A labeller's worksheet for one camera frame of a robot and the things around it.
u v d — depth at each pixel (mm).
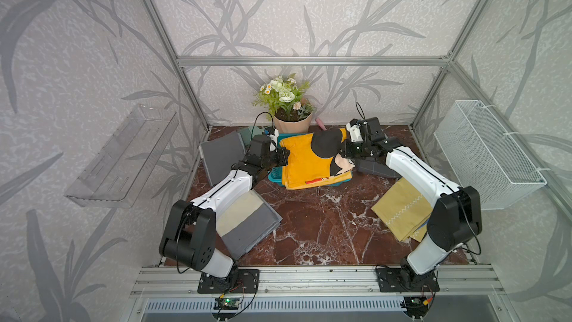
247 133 1190
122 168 690
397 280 726
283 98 888
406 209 890
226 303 706
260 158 667
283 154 769
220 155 1074
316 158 884
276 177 888
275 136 791
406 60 943
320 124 1195
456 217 449
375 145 649
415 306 720
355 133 784
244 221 866
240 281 723
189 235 444
